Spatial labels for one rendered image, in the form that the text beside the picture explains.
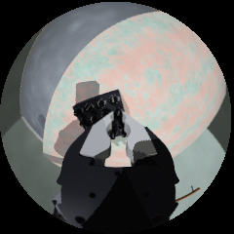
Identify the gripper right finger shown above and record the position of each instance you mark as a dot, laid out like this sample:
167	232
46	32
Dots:
144	144

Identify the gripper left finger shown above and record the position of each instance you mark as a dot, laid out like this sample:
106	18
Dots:
93	144

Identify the black knob box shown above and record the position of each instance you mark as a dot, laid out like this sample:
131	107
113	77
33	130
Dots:
94	109

